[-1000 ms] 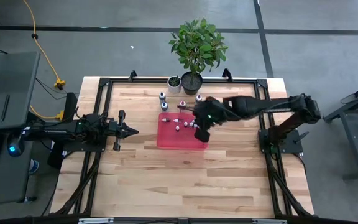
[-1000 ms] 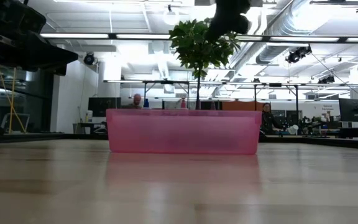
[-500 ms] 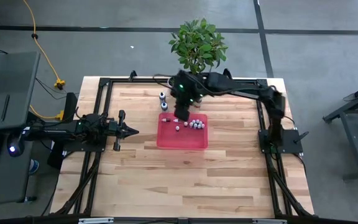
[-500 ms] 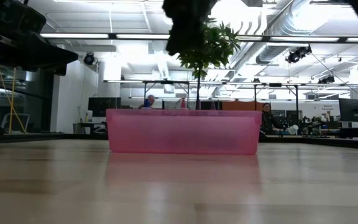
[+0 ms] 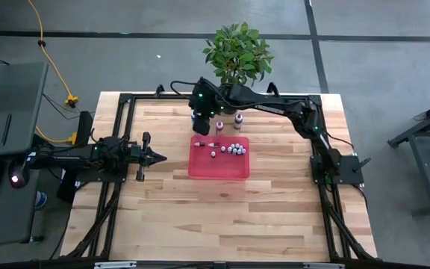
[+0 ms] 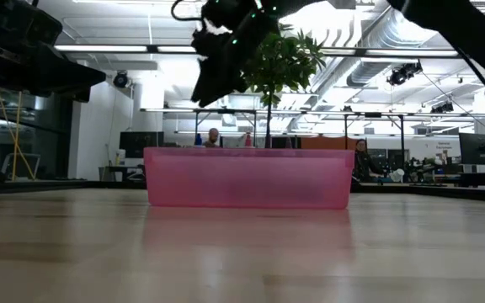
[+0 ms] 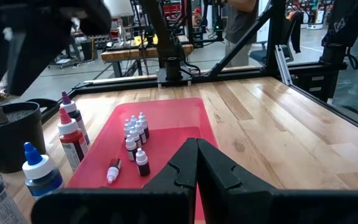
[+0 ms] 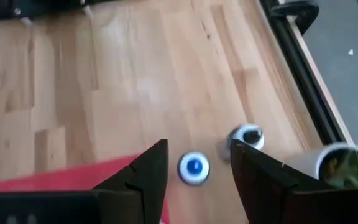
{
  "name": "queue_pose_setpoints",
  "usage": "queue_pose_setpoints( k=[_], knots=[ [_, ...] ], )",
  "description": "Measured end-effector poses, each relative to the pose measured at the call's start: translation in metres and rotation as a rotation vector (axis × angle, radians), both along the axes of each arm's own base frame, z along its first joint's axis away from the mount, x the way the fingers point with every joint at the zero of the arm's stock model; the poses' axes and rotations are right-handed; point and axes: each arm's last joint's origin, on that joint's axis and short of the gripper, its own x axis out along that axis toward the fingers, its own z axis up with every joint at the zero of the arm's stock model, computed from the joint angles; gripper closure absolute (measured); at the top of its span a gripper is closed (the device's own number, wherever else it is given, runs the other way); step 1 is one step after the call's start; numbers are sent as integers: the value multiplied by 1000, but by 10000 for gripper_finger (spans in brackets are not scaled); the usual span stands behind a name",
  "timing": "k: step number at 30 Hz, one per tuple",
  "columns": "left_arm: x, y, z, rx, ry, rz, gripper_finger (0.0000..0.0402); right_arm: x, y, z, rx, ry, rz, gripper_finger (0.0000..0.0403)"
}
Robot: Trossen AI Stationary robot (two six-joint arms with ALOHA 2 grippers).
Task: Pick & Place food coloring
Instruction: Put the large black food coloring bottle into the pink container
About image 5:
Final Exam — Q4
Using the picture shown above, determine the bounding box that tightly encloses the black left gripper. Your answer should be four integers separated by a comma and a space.
128, 132, 168, 183

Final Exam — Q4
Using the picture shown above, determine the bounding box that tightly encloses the leafy plant in black pot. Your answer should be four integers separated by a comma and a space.
202, 21, 275, 115

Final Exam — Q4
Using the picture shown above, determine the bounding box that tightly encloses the pink translucent plastic bin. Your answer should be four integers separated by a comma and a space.
187, 134, 251, 182

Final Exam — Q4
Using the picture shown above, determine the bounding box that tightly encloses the black curved panel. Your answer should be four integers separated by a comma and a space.
76, 110, 95, 149

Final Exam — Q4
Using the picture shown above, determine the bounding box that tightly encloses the black stand foot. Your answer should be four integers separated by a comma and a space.
56, 170, 78, 205

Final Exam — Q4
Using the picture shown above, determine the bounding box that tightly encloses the blue and white object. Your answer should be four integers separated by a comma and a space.
34, 191, 48, 210

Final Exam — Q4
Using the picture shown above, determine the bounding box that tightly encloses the black computer mouse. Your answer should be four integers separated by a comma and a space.
7, 164, 30, 189

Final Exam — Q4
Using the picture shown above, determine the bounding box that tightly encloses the black pen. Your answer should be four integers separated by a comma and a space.
0, 113, 13, 147

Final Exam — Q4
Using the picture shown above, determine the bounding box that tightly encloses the dark grey desk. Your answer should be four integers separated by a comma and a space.
0, 61, 50, 248

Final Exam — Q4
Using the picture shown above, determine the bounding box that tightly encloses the black base lever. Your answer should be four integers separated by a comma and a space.
352, 157, 372, 173

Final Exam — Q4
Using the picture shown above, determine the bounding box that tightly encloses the dark metal stand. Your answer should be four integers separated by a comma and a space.
387, 93, 430, 217

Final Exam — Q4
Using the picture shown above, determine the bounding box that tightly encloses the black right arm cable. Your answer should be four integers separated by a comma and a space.
169, 79, 201, 101

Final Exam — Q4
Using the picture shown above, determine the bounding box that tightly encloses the black metal table frame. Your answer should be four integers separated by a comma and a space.
60, 92, 378, 262

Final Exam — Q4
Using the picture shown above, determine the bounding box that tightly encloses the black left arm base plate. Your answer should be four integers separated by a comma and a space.
62, 164, 129, 184

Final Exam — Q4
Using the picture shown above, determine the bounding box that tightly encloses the yellow extension cable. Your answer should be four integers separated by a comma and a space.
26, 0, 80, 145

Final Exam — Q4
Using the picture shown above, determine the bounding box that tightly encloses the silver metal bracket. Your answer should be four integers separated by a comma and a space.
94, 261, 137, 269
302, 262, 346, 269

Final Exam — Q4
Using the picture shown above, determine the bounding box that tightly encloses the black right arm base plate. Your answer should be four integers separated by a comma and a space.
310, 154, 365, 185

